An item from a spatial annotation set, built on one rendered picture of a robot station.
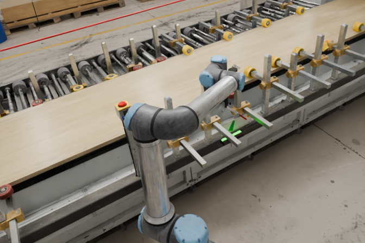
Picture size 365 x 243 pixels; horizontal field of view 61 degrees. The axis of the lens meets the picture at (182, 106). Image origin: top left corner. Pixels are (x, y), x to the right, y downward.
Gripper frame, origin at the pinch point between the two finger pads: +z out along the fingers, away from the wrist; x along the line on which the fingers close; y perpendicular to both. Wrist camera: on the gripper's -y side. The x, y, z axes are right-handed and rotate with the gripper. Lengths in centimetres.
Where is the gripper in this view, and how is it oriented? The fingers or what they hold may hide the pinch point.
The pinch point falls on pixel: (223, 109)
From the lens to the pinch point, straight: 193.4
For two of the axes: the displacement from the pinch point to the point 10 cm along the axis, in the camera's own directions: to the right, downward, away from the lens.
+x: 5.1, 4.5, -7.4
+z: 1.0, 8.2, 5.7
